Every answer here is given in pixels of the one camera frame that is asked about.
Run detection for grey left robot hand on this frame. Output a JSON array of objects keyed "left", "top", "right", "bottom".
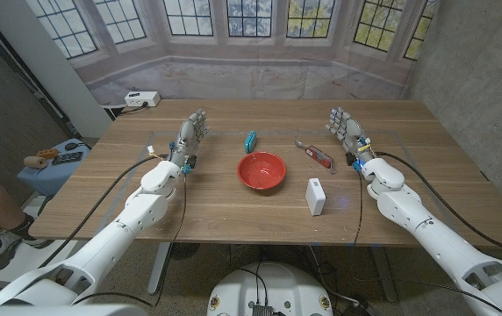
[{"left": 168, "top": 109, "right": 211, "bottom": 170}]

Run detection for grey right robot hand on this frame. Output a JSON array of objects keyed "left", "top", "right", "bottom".
[{"left": 325, "top": 107, "right": 377, "bottom": 168}]

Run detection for red speckled bowl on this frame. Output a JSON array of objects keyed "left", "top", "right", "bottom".
[{"left": 236, "top": 151, "right": 287, "bottom": 191}]

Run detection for red Swiss knife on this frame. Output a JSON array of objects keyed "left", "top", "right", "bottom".
[{"left": 294, "top": 139, "right": 338, "bottom": 176}]

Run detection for white cuboid box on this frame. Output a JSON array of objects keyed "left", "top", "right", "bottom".
[{"left": 305, "top": 177, "right": 327, "bottom": 217}]

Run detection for white power strip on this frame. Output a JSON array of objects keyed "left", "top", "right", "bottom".
[{"left": 124, "top": 90, "right": 161, "bottom": 109}]

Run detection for teal blue small case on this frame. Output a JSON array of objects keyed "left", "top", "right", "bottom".
[{"left": 244, "top": 130, "right": 258, "bottom": 154}]

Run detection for printed window backdrop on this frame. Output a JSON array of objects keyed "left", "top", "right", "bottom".
[{"left": 25, "top": 0, "right": 439, "bottom": 106}]

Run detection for black round fan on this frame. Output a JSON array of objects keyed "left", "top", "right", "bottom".
[{"left": 169, "top": 242, "right": 201, "bottom": 262}]

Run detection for black flat device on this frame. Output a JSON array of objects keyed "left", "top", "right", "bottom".
[{"left": 51, "top": 151, "right": 84, "bottom": 167}]

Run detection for light grey table leg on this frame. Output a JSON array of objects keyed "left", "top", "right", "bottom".
[{"left": 147, "top": 242, "right": 172, "bottom": 296}]

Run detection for orange block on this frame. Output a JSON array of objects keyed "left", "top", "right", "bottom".
[{"left": 36, "top": 147, "right": 61, "bottom": 160}]

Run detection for dark grey table leg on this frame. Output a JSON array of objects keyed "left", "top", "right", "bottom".
[{"left": 367, "top": 246, "right": 399, "bottom": 304}]

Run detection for blue covered stool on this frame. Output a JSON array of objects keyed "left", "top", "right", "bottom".
[{"left": 17, "top": 138, "right": 91, "bottom": 198}]

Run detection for tan twine roll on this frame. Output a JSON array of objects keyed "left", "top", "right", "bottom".
[{"left": 23, "top": 155, "right": 48, "bottom": 170}]

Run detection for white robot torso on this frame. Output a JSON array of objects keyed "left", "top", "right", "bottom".
[{"left": 206, "top": 262, "right": 334, "bottom": 316}]

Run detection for white floor platform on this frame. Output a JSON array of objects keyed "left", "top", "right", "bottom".
[{"left": 0, "top": 239, "right": 88, "bottom": 284}]

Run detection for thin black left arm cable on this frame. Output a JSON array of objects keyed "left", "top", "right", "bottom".
[{"left": 70, "top": 173, "right": 189, "bottom": 308}]

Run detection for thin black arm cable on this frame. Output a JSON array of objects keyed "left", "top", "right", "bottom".
[
  {"left": 350, "top": 170, "right": 364, "bottom": 249},
  {"left": 70, "top": 173, "right": 189, "bottom": 308}
]

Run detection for black power strip cable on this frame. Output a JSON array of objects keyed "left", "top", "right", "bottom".
[{"left": 114, "top": 101, "right": 150, "bottom": 118}]

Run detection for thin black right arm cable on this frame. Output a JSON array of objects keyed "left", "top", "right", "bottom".
[{"left": 350, "top": 170, "right": 364, "bottom": 249}]

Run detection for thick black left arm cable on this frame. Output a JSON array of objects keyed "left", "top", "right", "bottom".
[{"left": 38, "top": 153, "right": 171, "bottom": 269}]

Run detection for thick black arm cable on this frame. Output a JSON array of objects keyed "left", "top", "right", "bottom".
[
  {"left": 38, "top": 153, "right": 171, "bottom": 269},
  {"left": 376, "top": 151, "right": 502, "bottom": 257}
]

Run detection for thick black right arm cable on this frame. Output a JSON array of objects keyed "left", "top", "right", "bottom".
[{"left": 376, "top": 151, "right": 502, "bottom": 257}]

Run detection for black torso cable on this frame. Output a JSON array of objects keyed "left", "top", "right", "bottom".
[{"left": 236, "top": 262, "right": 270, "bottom": 307}]

